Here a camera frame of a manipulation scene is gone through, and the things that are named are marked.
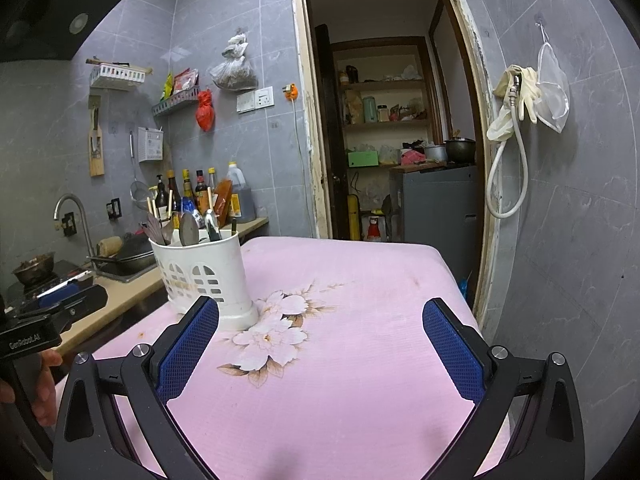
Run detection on person's left hand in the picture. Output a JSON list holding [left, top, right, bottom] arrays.
[[0, 347, 64, 429]]

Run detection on clear plastic bag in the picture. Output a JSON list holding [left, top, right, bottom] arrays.
[[209, 32, 259, 92]]

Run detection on black range hood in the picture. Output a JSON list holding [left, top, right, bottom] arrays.
[[0, 0, 133, 64]]

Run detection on metal kitchen faucet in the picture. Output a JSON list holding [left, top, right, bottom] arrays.
[[53, 193, 96, 271]]

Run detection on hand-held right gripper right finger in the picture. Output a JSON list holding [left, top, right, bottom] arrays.
[[422, 297, 586, 480]]

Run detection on yellow-label sauce bottle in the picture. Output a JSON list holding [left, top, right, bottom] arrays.
[[182, 169, 196, 213]]

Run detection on black induction cooktop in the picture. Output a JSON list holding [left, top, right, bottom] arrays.
[[9, 260, 97, 302]]

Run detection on red snack packet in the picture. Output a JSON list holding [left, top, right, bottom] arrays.
[[172, 68, 199, 96]]

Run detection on metal mesh strainer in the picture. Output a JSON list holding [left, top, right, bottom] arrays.
[[129, 131, 151, 204]]

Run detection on white hose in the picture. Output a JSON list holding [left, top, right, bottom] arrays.
[[485, 77, 530, 220]]

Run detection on red plastic bag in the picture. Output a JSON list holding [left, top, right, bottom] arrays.
[[196, 89, 216, 133]]

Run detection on cooking oil jug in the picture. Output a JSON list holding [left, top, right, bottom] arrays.
[[225, 161, 256, 224]]

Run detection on dark cooking pot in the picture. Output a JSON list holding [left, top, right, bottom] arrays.
[[444, 139, 477, 164]]

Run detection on white wall socket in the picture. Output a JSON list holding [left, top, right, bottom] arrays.
[[236, 86, 275, 113]]

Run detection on white power cord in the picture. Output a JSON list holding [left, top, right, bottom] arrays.
[[294, 100, 309, 201]]

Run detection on metal bowl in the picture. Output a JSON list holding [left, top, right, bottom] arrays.
[[12, 252, 56, 287]]

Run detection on cream rubber gloves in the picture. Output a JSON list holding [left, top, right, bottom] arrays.
[[487, 64, 539, 144]]

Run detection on metal table knife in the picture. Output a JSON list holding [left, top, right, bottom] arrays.
[[204, 207, 222, 242]]

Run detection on yellow gas canister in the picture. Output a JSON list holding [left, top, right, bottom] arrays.
[[347, 194, 361, 241]]

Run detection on white wall box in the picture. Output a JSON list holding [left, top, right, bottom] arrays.
[[138, 126, 165, 164]]

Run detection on white wall basket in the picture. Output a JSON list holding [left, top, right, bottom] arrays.
[[86, 58, 152, 92]]

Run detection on wooden knife holder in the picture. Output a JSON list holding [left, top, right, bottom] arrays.
[[89, 95, 106, 178]]

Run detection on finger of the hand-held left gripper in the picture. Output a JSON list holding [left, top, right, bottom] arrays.
[[36, 282, 109, 322]]

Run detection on grey cabinet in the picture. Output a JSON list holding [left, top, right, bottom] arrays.
[[389, 164, 482, 283]]

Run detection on wooden door frame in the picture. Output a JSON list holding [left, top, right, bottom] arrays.
[[291, 0, 502, 328]]

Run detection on red-cap sauce bottle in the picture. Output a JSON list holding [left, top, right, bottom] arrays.
[[194, 170, 209, 213]]

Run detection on dark sauce bottle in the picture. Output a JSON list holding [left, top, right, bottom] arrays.
[[154, 175, 171, 222]]

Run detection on grey wall shelf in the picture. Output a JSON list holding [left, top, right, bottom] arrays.
[[152, 92, 199, 117]]

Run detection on white plastic utensil holder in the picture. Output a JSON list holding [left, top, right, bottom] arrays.
[[148, 232, 260, 332]]

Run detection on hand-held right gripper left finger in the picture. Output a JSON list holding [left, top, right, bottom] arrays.
[[52, 296, 221, 480]]

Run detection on wooden shelf unit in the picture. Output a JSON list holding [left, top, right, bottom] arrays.
[[332, 37, 442, 172]]

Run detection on pink floral tablecloth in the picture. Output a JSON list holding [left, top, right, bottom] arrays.
[[92, 237, 511, 480]]

